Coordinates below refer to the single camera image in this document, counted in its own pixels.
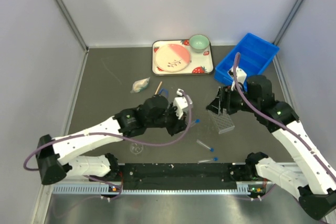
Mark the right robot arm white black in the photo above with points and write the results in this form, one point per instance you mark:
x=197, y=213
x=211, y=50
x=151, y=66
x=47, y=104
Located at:
x=315, y=188

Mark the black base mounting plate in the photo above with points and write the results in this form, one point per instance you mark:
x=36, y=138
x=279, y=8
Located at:
x=180, y=176

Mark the blue capped test tube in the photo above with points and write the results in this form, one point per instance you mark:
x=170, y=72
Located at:
x=195, y=122
x=214, y=159
x=205, y=145

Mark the wooden tweezers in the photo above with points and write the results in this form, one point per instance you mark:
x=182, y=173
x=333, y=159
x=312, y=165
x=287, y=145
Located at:
x=158, y=88

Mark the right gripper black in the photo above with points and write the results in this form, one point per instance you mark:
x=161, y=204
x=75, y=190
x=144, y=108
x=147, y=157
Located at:
x=219, y=103

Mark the green ceramic bowl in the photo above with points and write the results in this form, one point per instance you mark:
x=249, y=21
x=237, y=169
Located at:
x=199, y=43

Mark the plastic bag with contents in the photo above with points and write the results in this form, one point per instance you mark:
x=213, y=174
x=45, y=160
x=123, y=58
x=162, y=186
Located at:
x=140, y=85

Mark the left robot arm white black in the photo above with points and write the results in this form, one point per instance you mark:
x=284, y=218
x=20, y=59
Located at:
x=61, y=157

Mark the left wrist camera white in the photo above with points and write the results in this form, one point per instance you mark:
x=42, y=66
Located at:
x=182, y=103

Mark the strawberry pattern tray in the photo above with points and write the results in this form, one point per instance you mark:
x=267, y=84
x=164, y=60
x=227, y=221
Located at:
x=201, y=62

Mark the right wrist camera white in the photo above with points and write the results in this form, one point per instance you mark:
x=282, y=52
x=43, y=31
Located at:
x=240, y=76

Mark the clear test tube rack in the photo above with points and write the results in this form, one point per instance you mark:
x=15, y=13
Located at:
x=222, y=122

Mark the blue plastic bin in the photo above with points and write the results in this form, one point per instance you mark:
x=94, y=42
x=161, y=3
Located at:
x=255, y=56

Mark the pink cream plate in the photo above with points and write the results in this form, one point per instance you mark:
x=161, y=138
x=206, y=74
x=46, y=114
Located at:
x=171, y=57

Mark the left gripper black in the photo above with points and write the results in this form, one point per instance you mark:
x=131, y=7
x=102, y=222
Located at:
x=179, y=125

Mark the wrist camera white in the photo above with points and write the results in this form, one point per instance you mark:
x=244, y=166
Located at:
x=182, y=103
x=240, y=76

